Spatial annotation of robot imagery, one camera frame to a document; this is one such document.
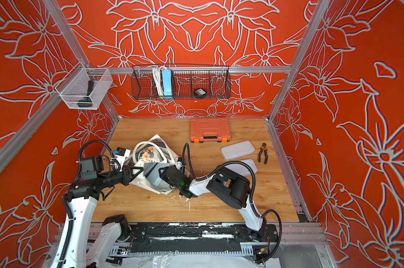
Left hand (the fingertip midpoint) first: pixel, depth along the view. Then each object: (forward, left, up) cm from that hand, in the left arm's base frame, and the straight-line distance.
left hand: (141, 168), depth 72 cm
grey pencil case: (+6, +1, -15) cm, 16 cm away
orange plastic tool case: (+39, -30, -16) cm, 52 cm away
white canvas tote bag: (+10, -5, +1) cm, 11 cm away
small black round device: (+46, -23, +8) cm, 52 cm away
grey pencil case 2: (+27, -48, -20) cm, 58 cm away
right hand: (+7, -3, -13) cm, 15 cm away
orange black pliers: (+28, -65, -18) cm, 73 cm away
